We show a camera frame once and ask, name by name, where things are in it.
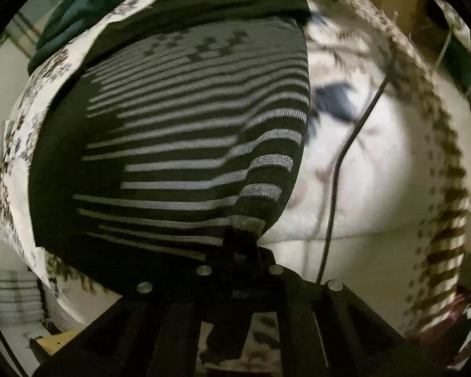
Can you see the dark green cloth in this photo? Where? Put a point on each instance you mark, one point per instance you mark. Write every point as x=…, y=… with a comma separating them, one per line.
x=82, y=8

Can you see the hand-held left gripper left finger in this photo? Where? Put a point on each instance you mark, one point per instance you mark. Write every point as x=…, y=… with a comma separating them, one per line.
x=232, y=245

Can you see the black grey-striped knit garment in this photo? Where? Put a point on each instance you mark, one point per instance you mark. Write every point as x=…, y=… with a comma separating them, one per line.
x=188, y=125

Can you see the white floral blanket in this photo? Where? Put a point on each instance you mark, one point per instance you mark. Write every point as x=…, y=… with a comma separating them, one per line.
x=380, y=188

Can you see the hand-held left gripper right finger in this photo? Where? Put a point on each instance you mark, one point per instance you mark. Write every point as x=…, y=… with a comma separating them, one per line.
x=250, y=248

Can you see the brown cardboard box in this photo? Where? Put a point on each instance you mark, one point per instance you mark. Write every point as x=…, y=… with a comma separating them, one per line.
x=398, y=10

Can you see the green plaid cloth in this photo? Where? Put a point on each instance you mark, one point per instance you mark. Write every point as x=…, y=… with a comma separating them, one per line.
x=11, y=294

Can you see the red patterned cloth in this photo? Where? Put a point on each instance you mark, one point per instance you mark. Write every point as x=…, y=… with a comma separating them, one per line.
x=457, y=322

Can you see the yellow wooden board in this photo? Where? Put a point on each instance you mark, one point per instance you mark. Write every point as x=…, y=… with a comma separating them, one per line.
x=59, y=341

